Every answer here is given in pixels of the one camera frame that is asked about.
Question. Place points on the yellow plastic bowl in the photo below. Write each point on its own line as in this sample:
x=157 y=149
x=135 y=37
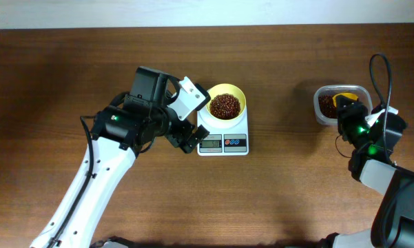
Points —
x=226 y=88

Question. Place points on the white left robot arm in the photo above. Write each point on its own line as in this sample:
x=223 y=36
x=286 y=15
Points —
x=158 y=104

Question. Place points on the red beans in bowl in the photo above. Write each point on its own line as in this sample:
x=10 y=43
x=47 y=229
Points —
x=225 y=106

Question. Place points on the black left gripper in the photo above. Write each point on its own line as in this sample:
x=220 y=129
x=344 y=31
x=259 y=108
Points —
x=185 y=128

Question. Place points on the red adzuki beans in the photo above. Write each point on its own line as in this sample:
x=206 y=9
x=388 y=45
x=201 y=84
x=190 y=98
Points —
x=327 y=107

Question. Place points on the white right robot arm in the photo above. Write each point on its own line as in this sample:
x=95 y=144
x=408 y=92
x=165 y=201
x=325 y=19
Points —
x=373 y=137

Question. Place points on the clear plastic container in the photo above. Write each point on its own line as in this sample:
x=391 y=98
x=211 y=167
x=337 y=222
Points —
x=328 y=91

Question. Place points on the yellow plastic scoop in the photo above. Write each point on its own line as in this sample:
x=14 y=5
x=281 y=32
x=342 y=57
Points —
x=348 y=95

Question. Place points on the white digital kitchen scale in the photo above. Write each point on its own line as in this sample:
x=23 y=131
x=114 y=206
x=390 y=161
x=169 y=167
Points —
x=226 y=137

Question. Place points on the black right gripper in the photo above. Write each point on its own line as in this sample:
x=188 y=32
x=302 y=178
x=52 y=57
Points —
x=348 y=114

